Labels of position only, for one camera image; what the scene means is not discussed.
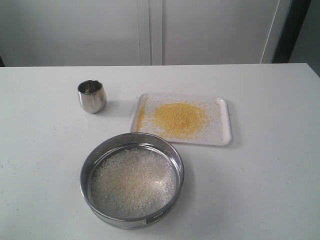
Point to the yellow and white grain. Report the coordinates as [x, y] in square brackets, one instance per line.
[133, 183]
[181, 119]

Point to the round stainless steel sieve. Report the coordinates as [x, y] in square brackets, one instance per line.
[121, 142]

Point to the stainless steel cup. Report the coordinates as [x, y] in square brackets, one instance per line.
[92, 96]

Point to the white plastic tray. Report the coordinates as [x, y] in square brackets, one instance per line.
[225, 115]

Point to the white cabinet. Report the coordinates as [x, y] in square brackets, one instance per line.
[140, 32]

